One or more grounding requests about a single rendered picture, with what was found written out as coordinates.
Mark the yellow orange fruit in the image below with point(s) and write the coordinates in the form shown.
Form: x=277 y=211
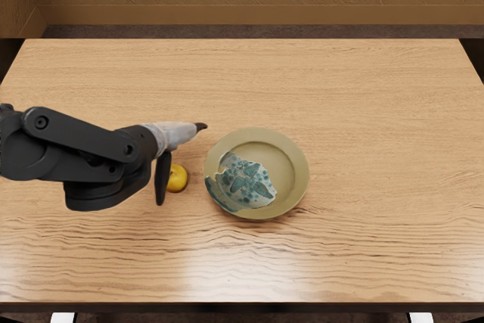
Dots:
x=177 y=179

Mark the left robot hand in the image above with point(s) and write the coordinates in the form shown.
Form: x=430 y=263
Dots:
x=172 y=134

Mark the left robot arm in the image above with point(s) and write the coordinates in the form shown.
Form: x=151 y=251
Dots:
x=56 y=149

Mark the olive plate with teal pattern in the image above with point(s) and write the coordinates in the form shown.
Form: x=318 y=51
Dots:
x=261 y=171

